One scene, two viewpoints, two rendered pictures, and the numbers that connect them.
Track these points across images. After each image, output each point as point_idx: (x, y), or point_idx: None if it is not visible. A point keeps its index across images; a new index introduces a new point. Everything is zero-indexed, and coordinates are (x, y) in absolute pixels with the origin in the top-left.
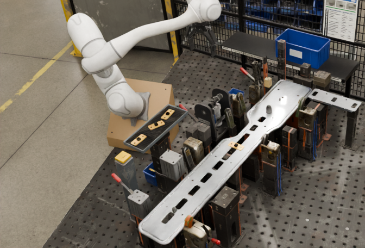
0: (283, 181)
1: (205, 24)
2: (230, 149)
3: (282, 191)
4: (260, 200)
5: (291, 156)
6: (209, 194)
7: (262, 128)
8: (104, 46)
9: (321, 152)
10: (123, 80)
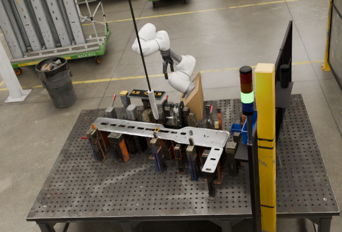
0: (170, 170)
1: (164, 60)
2: None
3: (160, 171)
4: (152, 165)
5: (177, 163)
6: (119, 131)
7: (174, 136)
8: (137, 42)
9: (201, 182)
10: (184, 71)
